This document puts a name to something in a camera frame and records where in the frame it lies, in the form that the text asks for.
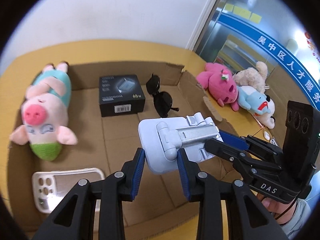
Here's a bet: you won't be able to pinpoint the pink bear plush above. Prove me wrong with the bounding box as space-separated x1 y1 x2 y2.
196 62 239 112

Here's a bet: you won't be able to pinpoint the white dog plush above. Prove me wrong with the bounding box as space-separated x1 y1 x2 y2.
255 95 276 129

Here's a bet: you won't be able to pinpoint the black UGREEN charger box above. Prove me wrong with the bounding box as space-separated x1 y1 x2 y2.
99 75 145 117

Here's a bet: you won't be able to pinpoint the blue dolphin plush red vest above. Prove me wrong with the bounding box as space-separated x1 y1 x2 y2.
237 86 271 116

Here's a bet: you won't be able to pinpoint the pink crystal pen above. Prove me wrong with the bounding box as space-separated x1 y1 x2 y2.
253 116 278 146

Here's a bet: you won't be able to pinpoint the pink pig plush teal shirt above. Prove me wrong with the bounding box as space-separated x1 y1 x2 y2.
10 62 78 161

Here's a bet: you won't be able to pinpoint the beige teddy plush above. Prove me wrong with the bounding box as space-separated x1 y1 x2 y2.
233 61 268 94

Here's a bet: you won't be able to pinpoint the black sunglasses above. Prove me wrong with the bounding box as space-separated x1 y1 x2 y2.
146 74 180 118

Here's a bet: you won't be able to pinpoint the brown cardboard box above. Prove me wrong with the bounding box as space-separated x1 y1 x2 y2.
8 61 235 239

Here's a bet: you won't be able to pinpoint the white clear phone case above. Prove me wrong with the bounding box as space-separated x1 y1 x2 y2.
32 168 105 214

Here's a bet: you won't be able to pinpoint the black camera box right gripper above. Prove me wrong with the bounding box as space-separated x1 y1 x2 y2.
281 100 319 187

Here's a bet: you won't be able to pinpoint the silver folding phone stand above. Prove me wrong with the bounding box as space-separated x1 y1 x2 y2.
138 112 223 174

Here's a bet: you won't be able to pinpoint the person right hand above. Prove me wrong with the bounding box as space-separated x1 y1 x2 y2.
257 193 296 224

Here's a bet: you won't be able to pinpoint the white earbuds case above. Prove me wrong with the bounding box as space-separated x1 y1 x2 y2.
263 131 270 141

